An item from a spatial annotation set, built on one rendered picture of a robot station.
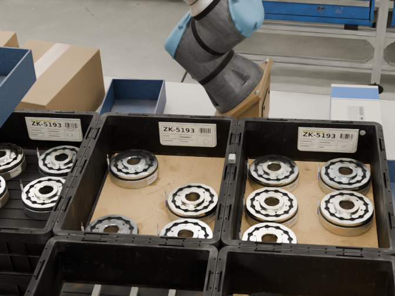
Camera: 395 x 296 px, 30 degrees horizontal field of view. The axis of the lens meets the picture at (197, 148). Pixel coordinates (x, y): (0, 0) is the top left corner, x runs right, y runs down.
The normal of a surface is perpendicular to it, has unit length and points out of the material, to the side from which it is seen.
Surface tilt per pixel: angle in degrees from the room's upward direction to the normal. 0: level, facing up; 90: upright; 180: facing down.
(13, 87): 91
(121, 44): 0
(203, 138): 90
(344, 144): 90
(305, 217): 0
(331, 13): 90
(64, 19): 0
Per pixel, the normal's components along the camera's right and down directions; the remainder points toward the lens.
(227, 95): -0.40, 0.33
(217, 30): -0.42, 0.70
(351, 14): -0.22, 0.58
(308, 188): -0.04, -0.81
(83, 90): 0.94, 0.17
